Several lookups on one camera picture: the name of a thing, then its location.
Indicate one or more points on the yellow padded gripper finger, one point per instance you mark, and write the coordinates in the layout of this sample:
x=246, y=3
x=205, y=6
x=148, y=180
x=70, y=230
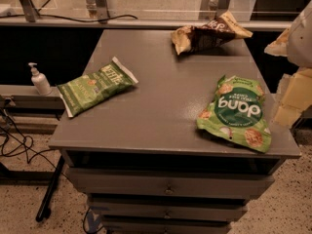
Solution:
x=293, y=97

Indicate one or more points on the black table leg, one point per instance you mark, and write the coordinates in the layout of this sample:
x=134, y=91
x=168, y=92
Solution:
x=44, y=210

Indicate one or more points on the metal frame post middle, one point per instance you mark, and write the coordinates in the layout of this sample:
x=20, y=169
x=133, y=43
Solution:
x=102, y=11

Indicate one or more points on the brown chip bag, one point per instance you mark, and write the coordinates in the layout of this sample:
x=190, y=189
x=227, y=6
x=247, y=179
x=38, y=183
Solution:
x=213, y=34

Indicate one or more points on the grey drawer cabinet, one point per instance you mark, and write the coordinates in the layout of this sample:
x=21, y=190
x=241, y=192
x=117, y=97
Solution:
x=139, y=156

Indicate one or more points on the metal frame post right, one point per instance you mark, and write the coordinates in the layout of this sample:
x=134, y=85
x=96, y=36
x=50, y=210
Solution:
x=209, y=9

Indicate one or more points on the metal frame post left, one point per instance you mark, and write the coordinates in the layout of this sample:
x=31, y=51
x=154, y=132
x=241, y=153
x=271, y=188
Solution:
x=29, y=10

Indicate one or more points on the white pump sanitizer bottle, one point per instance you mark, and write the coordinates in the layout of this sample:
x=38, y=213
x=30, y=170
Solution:
x=39, y=80

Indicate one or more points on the metal frame post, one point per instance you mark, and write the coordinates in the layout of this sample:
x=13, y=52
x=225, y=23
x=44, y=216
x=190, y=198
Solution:
x=102, y=11
x=209, y=9
x=29, y=10

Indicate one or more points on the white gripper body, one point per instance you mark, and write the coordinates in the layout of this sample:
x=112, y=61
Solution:
x=301, y=42

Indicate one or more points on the green jalapeno kettle chip bag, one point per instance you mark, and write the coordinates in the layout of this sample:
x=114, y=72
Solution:
x=89, y=90

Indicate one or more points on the green dang rice chips bag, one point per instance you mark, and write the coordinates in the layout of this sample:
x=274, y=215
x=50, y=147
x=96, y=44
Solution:
x=236, y=114

